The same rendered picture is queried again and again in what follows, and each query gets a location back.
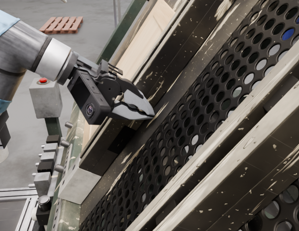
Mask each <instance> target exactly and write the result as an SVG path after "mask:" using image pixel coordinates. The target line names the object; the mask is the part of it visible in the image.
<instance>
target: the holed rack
mask: <svg viewBox="0 0 299 231"><path fill-rule="evenodd" d="M71 150H72V144H71V145H70V146H69V148H68V149H67V154H66V160H65V165H64V170H63V175H62V179H63V177H64V176H65V174H66V173H67V172H68V167H69V161H70V156H71ZM62 201H63V199H62V198H58V200H57V205H56V210H55V216H54V221H53V226H52V231H57V229H58V224H59V219H60V213H61V206H62Z"/></svg>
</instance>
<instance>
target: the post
mask: <svg viewBox="0 0 299 231"><path fill-rule="evenodd" d="M45 123H46V127H47V131H48V135H49V136H50V135H60V139H61V137H62V133H61V127H60V122H59V118H58V117H54V118H45Z"/></svg>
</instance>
